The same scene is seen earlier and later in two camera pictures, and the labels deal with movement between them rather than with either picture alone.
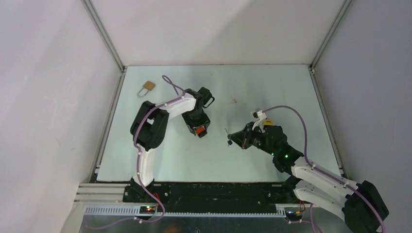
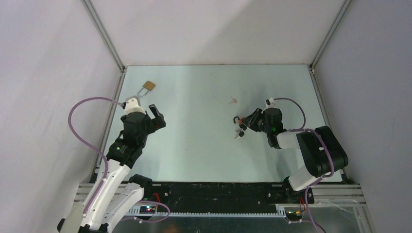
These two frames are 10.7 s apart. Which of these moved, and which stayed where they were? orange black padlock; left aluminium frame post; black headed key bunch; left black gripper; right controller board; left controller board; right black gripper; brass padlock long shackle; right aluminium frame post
Moved: right black gripper; left black gripper; orange black padlock; black headed key bunch
Stayed: left aluminium frame post; right controller board; brass padlock long shackle; right aluminium frame post; left controller board
